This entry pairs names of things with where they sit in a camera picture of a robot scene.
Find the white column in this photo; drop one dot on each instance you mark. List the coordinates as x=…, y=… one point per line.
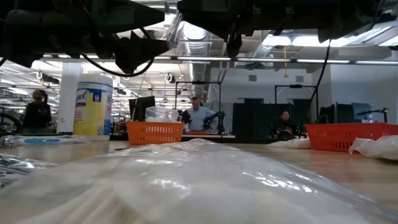
x=66, y=99

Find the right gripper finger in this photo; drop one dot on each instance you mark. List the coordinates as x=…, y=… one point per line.
x=208, y=12

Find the bagged white cotton balls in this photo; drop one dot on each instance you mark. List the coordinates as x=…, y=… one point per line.
x=186, y=186
x=161, y=115
x=376, y=147
x=292, y=143

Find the silver ceiling duct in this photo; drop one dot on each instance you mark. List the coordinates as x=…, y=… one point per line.
x=196, y=46

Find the bagged metal nail clipper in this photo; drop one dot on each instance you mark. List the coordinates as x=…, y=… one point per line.
x=174, y=31
x=6, y=141

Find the black frame stand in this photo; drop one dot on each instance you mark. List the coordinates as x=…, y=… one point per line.
x=295, y=86
x=199, y=82

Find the bagged blue toothbrush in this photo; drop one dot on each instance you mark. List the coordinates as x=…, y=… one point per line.
x=53, y=140

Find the person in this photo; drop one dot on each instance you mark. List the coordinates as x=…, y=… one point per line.
x=37, y=115
x=199, y=118
x=284, y=124

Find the orange plastic basket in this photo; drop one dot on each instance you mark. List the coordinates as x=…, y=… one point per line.
x=155, y=133

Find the background black robot arm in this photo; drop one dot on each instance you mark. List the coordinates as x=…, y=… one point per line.
x=220, y=121
x=185, y=116

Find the yellow disinfecting wipes canister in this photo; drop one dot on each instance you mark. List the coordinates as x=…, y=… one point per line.
x=93, y=109

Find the overhead beam with lights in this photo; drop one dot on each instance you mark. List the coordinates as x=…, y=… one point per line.
x=202, y=58

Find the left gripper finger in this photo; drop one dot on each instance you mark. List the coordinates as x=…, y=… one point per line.
x=136, y=51
x=124, y=15

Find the black partition panel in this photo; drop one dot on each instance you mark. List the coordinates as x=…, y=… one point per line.
x=250, y=118

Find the dark desktop monitor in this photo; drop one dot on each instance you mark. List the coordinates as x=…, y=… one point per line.
x=340, y=113

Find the black desktop monitor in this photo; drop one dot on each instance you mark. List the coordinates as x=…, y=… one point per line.
x=144, y=107

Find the bagged dark metal tool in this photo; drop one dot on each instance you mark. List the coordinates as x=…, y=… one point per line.
x=18, y=168

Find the red plastic basket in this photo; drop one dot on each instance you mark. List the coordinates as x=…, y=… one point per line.
x=342, y=137

